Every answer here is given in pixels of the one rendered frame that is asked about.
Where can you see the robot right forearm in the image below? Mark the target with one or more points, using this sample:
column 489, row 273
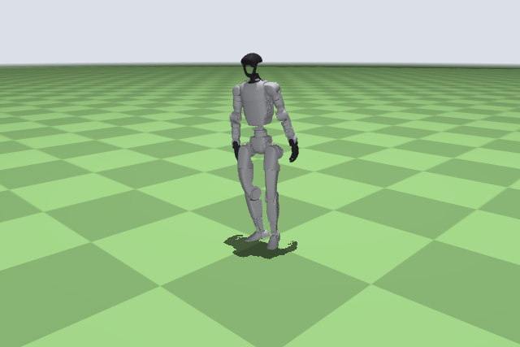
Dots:
column 236, row 133

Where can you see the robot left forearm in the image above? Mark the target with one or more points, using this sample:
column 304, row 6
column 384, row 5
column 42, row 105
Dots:
column 288, row 129

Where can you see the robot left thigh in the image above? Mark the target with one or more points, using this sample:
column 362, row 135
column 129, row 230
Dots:
column 272, row 153

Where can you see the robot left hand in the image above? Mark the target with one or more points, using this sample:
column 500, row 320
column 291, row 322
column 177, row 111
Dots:
column 294, row 150

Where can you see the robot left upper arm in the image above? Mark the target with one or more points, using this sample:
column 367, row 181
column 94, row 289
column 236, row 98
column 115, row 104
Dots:
column 273, row 89

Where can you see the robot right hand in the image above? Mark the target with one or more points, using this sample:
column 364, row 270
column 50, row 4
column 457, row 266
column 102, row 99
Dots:
column 236, row 148

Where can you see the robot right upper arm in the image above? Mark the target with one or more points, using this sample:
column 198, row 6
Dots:
column 236, row 116

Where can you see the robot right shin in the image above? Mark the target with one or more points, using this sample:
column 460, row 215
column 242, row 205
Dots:
column 255, row 210

